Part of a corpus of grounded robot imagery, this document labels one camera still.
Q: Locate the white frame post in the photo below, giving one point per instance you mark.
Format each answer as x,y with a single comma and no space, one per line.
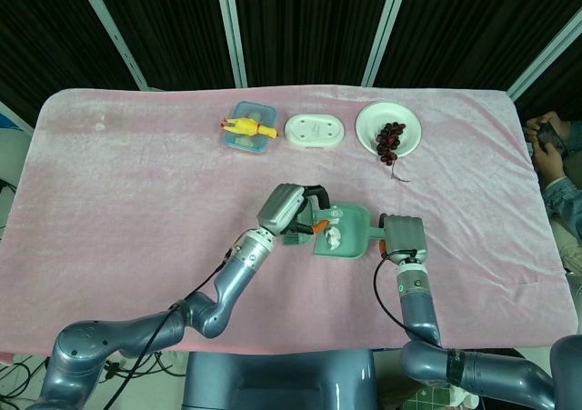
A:
386,28
113,32
545,51
232,28

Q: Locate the white soap dish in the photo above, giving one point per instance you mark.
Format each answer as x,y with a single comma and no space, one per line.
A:
314,130

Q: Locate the black curtain panel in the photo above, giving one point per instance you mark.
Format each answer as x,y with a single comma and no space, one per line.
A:
41,32
173,28
309,28
473,28
559,92

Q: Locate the green gridded mat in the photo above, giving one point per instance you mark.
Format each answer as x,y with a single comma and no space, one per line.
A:
432,396

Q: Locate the clear container blue lid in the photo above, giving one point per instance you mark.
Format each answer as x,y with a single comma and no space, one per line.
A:
268,118

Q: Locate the blue-grey robot torso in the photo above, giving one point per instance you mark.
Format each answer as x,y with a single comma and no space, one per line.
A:
282,378

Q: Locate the dark red grape bunch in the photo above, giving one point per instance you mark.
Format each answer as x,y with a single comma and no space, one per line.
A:
388,139

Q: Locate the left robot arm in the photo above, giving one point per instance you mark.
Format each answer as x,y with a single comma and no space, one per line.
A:
236,282

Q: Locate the yellow rubber chicken toy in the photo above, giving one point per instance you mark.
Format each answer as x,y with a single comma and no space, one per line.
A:
247,126

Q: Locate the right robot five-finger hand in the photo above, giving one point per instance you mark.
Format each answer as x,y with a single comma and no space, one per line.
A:
404,237

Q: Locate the pink velvet tablecloth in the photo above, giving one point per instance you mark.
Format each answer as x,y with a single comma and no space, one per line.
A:
136,201

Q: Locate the white and blue board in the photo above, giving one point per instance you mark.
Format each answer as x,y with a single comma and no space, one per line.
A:
13,119

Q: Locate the black smartphone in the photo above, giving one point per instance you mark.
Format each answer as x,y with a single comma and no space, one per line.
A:
551,136

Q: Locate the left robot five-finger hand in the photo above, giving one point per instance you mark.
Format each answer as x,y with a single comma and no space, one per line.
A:
282,207

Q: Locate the green hand brush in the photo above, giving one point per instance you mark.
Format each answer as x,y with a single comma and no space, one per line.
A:
295,239

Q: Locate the white paper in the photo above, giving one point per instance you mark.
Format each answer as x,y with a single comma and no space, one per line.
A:
333,238

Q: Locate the person in denim jacket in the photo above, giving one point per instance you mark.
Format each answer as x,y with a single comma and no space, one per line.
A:
561,192

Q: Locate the white round plate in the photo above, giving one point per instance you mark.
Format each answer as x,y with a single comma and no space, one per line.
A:
370,123

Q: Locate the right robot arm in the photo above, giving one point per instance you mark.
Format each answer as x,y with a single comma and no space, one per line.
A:
420,310

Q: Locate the green plastic dustpan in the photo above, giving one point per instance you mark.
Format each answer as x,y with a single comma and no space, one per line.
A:
352,242

